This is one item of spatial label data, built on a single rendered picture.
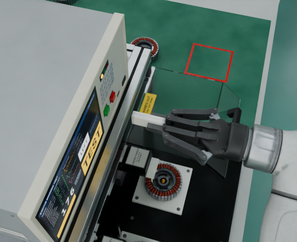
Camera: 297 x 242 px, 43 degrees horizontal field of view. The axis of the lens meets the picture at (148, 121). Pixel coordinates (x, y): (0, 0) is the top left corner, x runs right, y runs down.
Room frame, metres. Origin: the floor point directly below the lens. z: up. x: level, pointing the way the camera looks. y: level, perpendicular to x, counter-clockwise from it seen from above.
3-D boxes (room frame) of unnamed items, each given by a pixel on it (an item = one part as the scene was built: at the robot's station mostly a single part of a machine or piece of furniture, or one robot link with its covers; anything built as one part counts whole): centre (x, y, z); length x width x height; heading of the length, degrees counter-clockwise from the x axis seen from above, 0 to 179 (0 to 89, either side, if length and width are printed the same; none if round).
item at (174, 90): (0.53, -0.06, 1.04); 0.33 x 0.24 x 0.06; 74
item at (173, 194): (0.45, -0.04, 0.80); 0.11 x 0.11 x 0.04
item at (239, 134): (0.38, -0.15, 1.18); 0.09 x 0.08 x 0.07; 74
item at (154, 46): (1.00, 0.02, 0.77); 0.11 x 0.11 x 0.04
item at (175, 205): (0.45, -0.04, 0.78); 0.15 x 0.15 x 0.01; 74
